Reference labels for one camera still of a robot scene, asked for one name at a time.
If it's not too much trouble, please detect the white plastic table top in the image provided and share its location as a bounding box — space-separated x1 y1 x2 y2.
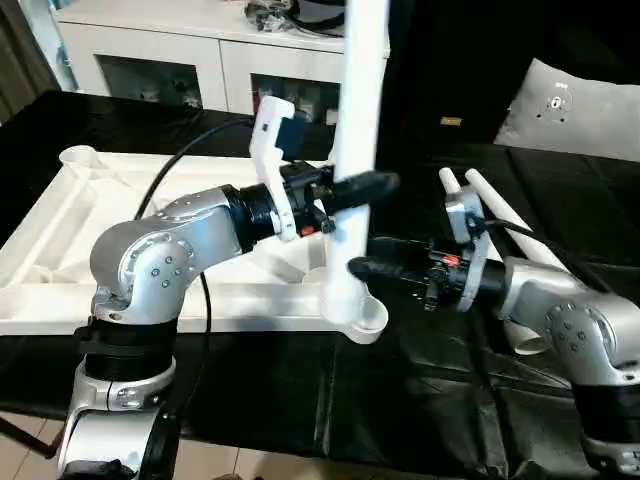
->
0 144 391 347

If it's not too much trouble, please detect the black table mat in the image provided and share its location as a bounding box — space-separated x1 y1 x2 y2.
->
0 89 640 476

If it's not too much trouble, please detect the black couch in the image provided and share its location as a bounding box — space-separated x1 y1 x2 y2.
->
387 0 640 156

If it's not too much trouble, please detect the silver and black helmet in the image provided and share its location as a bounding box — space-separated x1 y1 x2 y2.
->
294 0 349 29

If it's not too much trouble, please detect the white cabinet with glass doors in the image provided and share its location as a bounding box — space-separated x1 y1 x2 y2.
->
53 0 392 127

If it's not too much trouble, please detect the grey cushion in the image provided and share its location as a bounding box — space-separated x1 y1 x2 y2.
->
493 57 640 164

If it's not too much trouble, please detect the dark tangled strap bundle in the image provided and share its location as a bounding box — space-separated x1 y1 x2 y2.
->
243 0 297 32

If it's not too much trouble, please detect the white post with teal marks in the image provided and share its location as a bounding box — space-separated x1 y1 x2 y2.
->
29 0 79 92

